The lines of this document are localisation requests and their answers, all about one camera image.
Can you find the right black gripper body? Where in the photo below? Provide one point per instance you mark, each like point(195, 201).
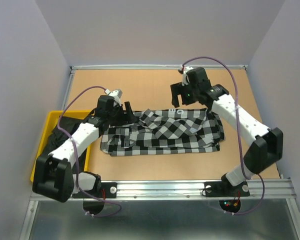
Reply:
point(189, 94)

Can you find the black white checkered shirt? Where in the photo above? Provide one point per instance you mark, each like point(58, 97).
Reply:
point(165, 132)

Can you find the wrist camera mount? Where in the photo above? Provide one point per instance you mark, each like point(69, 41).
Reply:
point(183, 70)
point(117, 94)

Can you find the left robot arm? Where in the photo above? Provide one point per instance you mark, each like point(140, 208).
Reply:
point(53, 176)

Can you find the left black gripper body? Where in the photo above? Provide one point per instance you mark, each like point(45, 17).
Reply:
point(117, 117)

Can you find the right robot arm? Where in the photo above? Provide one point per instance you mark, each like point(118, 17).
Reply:
point(265, 144)

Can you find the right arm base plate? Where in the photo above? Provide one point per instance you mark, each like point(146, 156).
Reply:
point(220, 189)

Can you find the aluminium front rail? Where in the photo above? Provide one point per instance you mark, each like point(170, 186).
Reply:
point(174, 190)

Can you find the dark shirt in bin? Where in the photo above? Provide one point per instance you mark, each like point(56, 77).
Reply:
point(57, 138)

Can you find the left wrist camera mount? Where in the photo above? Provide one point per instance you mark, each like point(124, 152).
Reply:
point(117, 94)

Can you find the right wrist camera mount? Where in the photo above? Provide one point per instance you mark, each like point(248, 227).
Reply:
point(183, 70)

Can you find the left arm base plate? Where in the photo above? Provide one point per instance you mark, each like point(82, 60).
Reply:
point(108, 190)

